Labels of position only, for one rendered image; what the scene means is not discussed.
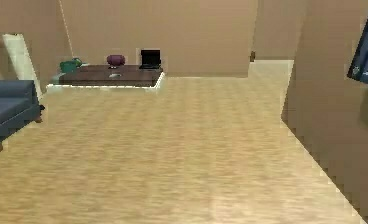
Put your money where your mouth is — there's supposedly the black laptop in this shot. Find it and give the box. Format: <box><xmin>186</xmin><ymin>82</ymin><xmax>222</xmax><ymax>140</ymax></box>
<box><xmin>138</xmin><ymin>49</ymin><xmax>163</xmax><ymax>71</ymax></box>

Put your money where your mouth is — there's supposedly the dark brown low table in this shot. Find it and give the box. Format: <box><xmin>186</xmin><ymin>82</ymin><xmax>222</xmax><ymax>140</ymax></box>
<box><xmin>46</xmin><ymin>64</ymin><xmax>166</xmax><ymax>90</ymax></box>

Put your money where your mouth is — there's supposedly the white room door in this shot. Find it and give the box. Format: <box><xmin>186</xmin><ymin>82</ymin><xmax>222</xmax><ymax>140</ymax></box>
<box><xmin>1</xmin><ymin>32</ymin><xmax>44</xmax><ymax>101</ymax></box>

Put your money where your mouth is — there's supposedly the dark blue sofa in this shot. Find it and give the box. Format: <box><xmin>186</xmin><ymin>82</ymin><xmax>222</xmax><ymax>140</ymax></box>
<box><xmin>0</xmin><ymin>79</ymin><xmax>46</xmax><ymax>154</ymax></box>

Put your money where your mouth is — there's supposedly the black television set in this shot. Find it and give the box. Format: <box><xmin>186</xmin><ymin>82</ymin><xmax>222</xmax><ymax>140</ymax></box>
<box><xmin>346</xmin><ymin>0</ymin><xmax>368</xmax><ymax>88</ymax></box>

